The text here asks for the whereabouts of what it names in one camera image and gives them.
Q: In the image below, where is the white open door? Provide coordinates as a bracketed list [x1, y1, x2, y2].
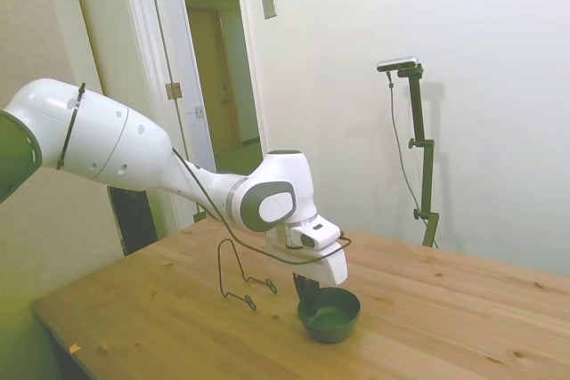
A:
[149, 0, 222, 221]

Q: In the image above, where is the dark camera stand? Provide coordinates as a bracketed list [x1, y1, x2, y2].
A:
[395, 64, 441, 248]

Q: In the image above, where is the black box speaker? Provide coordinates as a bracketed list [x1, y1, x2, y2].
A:
[108, 183, 159, 257]

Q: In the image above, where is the black cable tie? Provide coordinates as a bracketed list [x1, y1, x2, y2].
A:
[55, 82, 86, 171]

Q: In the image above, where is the silver exterior camera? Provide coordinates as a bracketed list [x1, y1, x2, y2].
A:
[377, 55, 420, 73]

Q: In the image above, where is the white door frame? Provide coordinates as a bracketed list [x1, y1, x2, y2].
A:
[116, 0, 278, 176]

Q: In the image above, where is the brown wooden hallway door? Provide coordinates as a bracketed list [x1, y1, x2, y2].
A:
[186, 5, 244, 150]

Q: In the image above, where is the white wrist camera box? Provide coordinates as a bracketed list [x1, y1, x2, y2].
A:
[289, 218, 343, 251]

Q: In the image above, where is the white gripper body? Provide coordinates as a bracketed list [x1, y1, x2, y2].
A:
[265, 224, 349, 287]

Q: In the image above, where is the black wire dish rack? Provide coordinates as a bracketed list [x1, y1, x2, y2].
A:
[216, 239, 278, 312]

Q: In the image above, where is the dark green bowl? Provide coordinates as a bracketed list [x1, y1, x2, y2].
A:
[297, 288, 362, 344]

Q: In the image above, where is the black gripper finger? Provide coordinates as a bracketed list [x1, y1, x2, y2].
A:
[291, 272, 309, 306]
[306, 278, 322, 315]

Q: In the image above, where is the beige closet door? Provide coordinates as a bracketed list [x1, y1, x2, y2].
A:
[66, 0, 155, 101]

